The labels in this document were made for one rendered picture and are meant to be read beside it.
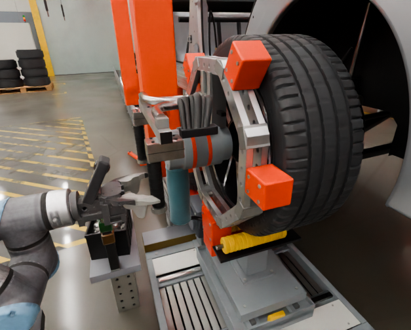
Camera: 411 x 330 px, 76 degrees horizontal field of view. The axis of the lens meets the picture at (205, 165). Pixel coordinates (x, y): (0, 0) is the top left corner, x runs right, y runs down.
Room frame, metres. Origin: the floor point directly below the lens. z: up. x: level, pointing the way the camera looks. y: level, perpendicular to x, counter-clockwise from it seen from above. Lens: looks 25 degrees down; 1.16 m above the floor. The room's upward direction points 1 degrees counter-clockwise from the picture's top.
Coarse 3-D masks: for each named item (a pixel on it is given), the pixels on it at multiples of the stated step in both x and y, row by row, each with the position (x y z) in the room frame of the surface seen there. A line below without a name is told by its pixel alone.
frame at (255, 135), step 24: (192, 72) 0.96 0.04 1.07; (216, 72) 0.74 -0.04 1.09; (240, 96) 0.65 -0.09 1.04; (240, 120) 0.61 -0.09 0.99; (264, 120) 0.61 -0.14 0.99; (240, 144) 0.59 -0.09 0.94; (264, 144) 0.58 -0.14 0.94; (240, 168) 0.60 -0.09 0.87; (216, 192) 0.89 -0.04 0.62; (240, 192) 0.59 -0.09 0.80; (216, 216) 0.75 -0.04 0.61; (240, 216) 0.58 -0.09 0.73
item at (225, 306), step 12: (204, 252) 1.07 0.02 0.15; (204, 264) 0.97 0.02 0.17; (216, 276) 0.91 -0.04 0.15; (216, 288) 0.84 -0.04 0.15; (216, 300) 0.81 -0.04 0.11; (228, 300) 0.78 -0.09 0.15; (228, 312) 0.72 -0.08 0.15; (276, 312) 0.69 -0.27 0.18; (288, 312) 0.72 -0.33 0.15; (300, 312) 0.71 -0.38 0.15; (312, 312) 0.73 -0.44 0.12; (228, 324) 0.69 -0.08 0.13; (240, 324) 0.67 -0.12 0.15; (252, 324) 0.65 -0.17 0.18; (264, 324) 0.66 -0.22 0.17; (276, 324) 0.67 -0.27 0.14; (288, 324) 0.69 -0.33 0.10
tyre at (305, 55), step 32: (288, 64) 0.68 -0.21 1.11; (320, 64) 0.70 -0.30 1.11; (288, 96) 0.61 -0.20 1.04; (320, 96) 0.63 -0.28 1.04; (352, 96) 0.66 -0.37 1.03; (288, 128) 0.57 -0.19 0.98; (320, 128) 0.59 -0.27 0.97; (352, 128) 0.62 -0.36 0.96; (288, 160) 0.56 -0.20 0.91; (320, 160) 0.57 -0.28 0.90; (352, 160) 0.60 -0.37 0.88; (320, 192) 0.58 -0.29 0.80; (256, 224) 0.66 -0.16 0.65; (288, 224) 0.61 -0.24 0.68
